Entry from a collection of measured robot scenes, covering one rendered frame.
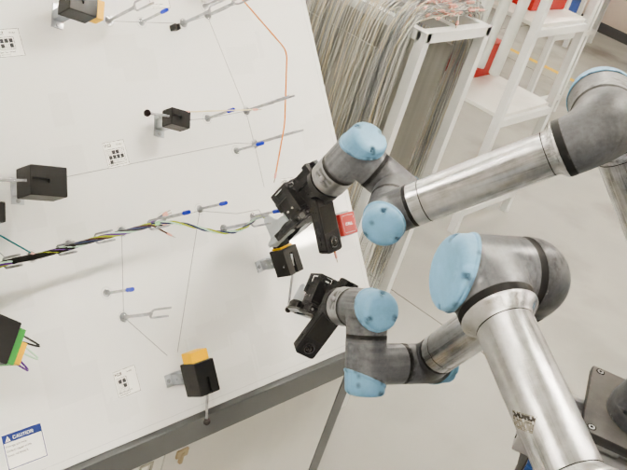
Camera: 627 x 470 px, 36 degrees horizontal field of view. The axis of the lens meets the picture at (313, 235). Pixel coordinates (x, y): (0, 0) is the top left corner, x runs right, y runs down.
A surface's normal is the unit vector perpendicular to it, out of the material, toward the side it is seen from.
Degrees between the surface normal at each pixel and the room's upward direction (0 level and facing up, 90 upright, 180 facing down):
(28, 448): 51
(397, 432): 0
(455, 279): 87
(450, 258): 88
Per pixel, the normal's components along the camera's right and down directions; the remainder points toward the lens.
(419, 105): -0.62, 0.22
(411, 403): 0.28, -0.84
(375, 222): -0.21, 0.43
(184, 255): 0.71, -0.13
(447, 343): -0.79, 0.26
